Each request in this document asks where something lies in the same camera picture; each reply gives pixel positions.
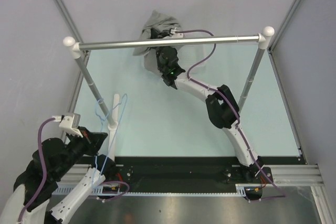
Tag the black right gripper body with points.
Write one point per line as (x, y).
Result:
(163, 35)

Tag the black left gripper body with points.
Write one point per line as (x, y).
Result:
(78, 146)

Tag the grey t shirt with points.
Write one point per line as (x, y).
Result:
(157, 26)

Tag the light blue plastic hanger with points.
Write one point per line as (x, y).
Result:
(112, 118)

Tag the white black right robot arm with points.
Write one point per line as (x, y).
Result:
(222, 108)

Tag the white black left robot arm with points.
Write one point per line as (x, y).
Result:
(50, 163)

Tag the white perforated plastic basket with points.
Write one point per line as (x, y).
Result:
(188, 56)

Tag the silver clothes rack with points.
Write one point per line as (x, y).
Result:
(263, 39)

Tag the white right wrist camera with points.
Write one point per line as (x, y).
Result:
(174, 33)

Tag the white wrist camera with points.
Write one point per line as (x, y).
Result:
(174, 33)
(69, 123)

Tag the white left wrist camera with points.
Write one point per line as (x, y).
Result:
(69, 123)

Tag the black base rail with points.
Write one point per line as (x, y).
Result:
(139, 172)

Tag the white slotted cable duct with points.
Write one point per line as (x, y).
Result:
(234, 190)

